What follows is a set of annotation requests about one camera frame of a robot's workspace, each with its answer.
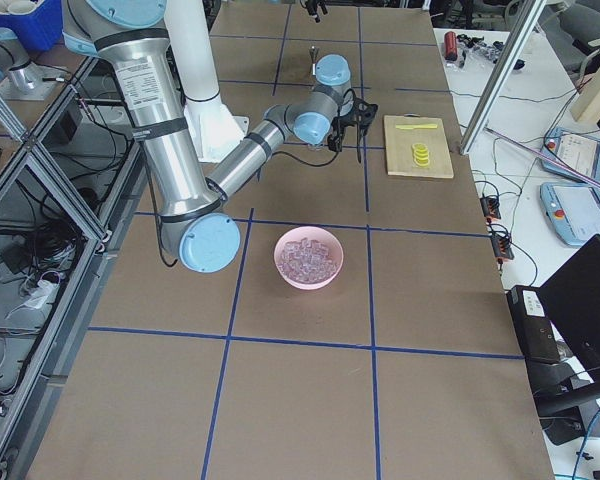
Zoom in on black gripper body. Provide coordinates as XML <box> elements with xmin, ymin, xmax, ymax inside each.
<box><xmin>327</xmin><ymin>117</ymin><xmax>348</xmax><ymax>152</ymax></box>
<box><xmin>302</xmin><ymin>0</ymin><xmax>328</xmax><ymax>13</ymax></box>

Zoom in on black ice tongs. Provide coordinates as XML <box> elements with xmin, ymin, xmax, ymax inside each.
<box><xmin>350</xmin><ymin>111</ymin><xmax>374</xmax><ymax>163</ymax></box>

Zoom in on steel double jigger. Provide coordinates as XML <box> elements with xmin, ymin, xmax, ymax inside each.
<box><xmin>309</xmin><ymin>45</ymin><xmax>319</xmax><ymax>76</ymax></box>

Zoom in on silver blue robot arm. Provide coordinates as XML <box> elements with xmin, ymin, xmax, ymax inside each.
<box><xmin>62</xmin><ymin>1</ymin><xmax>353</xmax><ymax>273</ymax></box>

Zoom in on clear wine glass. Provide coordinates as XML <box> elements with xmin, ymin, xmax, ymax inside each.
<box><xmin>306</xmin><ymin>143</ymin><xmax>328</xmax><ymax>152</ymax></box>

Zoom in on pink bowl with ice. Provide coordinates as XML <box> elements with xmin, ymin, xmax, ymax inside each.
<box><xmin>273</xmin><ymin>226</ymin><xmax>344</xmax><ymax>290</ymax></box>

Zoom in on yellow plastic knife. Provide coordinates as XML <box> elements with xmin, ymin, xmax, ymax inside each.
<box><xmin>395</xmin><ymin>123</ymin><xmax>439</xmax><ymax>130</ymax></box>

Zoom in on wooden cutting board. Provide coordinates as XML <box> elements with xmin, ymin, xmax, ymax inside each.
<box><xmin>383</xmin><ymin>115</ymin><xmax>454</xmax><ymax>179</ymax></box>

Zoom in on lemon slice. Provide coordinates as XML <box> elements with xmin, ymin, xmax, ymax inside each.
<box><xmin>411</xmin><ymin>142</ymin><xmax>431</xmax><ymax>168</ymax></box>

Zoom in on red cylindrical bottle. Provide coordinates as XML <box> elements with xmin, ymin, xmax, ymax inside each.
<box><xmin>443</xmin><ymin>31</ymin><xmax>458</xmax><ymax>62</ymax></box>

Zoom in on clear plastic bag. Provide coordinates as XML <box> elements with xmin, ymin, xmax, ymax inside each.
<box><xmin>445</xmin><ymin>32</ymin><xmax>505</xmax><ymax>69</ymax></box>

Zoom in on far blue teach pendant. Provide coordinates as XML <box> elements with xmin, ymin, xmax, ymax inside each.
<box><xmin>540</xmin><ymin>127</ymin><xmax>600</xmax><ymax>181</ymax></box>

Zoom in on blue teach pendant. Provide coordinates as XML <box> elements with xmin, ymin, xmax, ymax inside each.
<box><xmin>540</xmin><ymin>182</ymin><xmax>600</xmax><ymax>247</ymax></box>
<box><xmin>540</xmin><ymin>127</ymin><xmax>600</xmax><ymax>181</ymax></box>

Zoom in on near blue teach pendant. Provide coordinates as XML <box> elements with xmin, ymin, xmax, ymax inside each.
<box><xmin>540</xmin><ymin>182</ymin><xmax>600</xmax><ymax>247</ymax></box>

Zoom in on grey office chair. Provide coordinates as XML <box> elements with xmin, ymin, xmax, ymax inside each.
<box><xmin>552</xmin><ymin>3</ymin><xmax>600</xmax><ymax>80</ymax></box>

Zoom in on blue plastic bin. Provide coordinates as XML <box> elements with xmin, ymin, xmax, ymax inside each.
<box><xmin>0</xmin><ymin>1</ymin><xmax>63</xmax><ymax>51</ymax></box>

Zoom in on black laptop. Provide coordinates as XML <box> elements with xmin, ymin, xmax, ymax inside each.
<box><xmin>534</xmin><ymin>232</ymin><xmax>600</xmax><ymax>381</ymax></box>

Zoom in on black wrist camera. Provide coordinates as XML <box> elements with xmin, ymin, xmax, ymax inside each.
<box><xmin>351</xmin><ymin>98</ymin><xmax>378</xmax><ymax>125</ymax></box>

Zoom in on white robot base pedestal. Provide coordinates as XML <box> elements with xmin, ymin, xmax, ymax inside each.
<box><xmin>164</xmin><ymin>0</ymin><xmax>245</xmax><ymax>163</ymax></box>

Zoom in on aluminium frame post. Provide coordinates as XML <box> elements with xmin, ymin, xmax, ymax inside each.
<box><xmin>459</xmin><ymin>0</ymin><xmax>546</xmax><ymax>155</ymax></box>

